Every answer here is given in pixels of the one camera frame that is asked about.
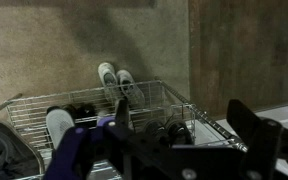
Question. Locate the white grey sneaker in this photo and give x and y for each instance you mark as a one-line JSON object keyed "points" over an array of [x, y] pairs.
{"points": [[130, 88], [107, 75]]}

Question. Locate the grey slipper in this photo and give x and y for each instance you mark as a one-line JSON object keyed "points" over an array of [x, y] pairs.
{"points": [[4, 150], [59, 125]]}

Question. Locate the black shoe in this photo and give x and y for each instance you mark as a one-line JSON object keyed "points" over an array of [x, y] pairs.
{"points": [[87, 110]]}

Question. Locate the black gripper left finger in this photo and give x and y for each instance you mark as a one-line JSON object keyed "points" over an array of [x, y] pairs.
{"points": [[122, 113]]}

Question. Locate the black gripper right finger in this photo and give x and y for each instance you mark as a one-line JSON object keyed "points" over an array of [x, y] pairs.
{"points": [[247, 123]]}

